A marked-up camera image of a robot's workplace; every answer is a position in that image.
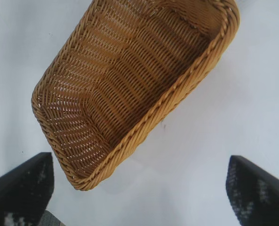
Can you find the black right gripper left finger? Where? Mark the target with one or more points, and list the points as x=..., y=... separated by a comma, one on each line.
x=21, y=188

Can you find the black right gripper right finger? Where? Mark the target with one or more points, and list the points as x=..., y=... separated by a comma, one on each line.
x=259, y=193

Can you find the brown woven wicker basket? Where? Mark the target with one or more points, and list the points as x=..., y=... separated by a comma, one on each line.
x=129, y=89

